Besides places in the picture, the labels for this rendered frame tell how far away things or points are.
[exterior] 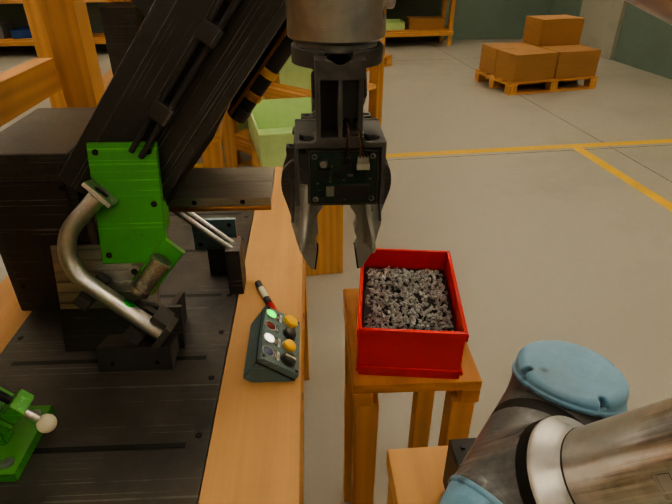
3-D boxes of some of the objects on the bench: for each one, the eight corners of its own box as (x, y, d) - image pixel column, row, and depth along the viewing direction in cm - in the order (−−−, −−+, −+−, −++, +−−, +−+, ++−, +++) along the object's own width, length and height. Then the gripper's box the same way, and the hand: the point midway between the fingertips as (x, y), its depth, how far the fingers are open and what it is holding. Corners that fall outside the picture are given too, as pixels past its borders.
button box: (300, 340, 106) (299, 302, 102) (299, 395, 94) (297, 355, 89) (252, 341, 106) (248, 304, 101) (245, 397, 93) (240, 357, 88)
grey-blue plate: (241, 270, 123) (235, 215, 115) (240, 274, 121) (234, 220, 114) (200, 271, 122) (191, 216, 115) (198, 275, 120) (190, 221, 113)
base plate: (258, 196, 162) (257, 190, 161) (191, 555, 68) (188, 546, 67) (119, 199, 161) (118, 193, 159) (-148, 571, 66) (-156, 562, 65)
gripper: (257, 56, 36) (275, 307, 47) (422, 55, 37) (402, 303, 47) (265, 36, 43) (280, 257, 54) (403, 35, 44) (390, 254, 55)
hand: (336, 251), depth 53 cm, fingers open, 4 cm apart
